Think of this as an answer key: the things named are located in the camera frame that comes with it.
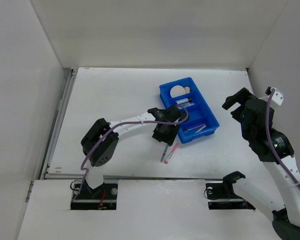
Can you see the clear vial black cap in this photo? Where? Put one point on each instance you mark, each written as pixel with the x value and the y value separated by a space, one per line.
pixel 183 101

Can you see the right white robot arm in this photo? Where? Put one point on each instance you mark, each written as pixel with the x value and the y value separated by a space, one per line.
pixel 277 155

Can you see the left metal rail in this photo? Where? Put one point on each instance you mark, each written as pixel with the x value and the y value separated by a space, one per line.
pixel 70 75

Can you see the beige makeup sponge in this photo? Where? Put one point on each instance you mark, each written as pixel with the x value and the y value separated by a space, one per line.
pixel 187 90

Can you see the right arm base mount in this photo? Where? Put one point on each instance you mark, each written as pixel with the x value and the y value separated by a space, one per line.
pixel 219 199

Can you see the black tip eyebrow brush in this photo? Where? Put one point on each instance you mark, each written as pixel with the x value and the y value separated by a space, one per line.
pixel 195 127

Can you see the cream round powder puff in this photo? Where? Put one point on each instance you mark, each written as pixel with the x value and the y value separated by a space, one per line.
pixel 177 91

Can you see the grey handle makeup brush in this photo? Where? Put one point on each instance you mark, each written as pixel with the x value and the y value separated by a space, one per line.
pixel 164 153

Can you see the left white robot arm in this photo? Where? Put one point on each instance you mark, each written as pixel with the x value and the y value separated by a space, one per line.
pixel 101 140

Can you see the clear plastic bottle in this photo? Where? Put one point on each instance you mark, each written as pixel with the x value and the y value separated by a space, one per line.
pixel 185 105

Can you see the pink lip pencil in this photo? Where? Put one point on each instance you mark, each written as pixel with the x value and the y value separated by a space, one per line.
pixel 201 128

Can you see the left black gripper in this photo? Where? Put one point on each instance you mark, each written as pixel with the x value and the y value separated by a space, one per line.
pixel 167 139

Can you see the pink handle makeup brush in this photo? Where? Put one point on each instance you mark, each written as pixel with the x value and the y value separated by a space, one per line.
pixel 167 159

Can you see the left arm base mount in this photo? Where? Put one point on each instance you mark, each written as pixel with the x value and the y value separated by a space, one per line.
pixel 103 198

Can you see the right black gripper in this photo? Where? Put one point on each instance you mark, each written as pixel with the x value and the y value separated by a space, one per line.
pixel 241 97

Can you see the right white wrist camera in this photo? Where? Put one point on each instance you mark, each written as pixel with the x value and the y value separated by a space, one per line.
pixel 277 97

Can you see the blue compartment tray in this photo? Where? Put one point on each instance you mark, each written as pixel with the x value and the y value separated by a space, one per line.
pixel 198 114

